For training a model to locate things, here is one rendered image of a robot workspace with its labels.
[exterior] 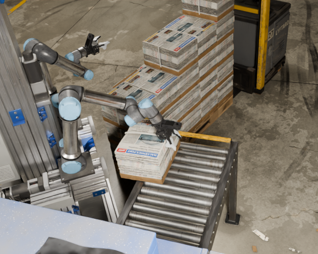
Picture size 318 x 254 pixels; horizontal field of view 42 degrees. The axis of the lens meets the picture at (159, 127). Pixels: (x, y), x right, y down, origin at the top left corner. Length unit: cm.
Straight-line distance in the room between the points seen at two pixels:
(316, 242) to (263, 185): 65
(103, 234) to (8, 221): 30
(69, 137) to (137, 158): 42
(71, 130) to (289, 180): 205
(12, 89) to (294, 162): 248
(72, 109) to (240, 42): 270
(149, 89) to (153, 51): 36
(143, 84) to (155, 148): 104
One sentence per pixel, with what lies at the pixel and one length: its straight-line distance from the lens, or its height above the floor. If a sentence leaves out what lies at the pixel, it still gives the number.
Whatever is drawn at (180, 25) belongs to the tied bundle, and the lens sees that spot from 378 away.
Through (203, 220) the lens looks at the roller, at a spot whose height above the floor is 79.
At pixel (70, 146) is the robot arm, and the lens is 250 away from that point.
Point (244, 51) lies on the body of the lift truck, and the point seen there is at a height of 40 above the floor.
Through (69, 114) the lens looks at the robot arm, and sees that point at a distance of 232.
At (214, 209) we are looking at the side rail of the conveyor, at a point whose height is 80.
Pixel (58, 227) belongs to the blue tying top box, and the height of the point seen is 175.
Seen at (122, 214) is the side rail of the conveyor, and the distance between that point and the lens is 250.
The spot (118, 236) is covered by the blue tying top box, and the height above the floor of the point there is 175.
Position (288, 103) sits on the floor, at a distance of 459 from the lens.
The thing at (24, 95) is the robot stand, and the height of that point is 136.
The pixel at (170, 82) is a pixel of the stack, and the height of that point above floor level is 83.
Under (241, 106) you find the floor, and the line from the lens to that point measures 451.
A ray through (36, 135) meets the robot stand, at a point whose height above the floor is 105.
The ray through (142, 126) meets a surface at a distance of 269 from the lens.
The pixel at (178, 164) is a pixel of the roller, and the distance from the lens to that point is 273.
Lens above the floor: 272
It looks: 39 degrees down
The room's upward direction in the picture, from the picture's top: 7 degrees counter-clockwise
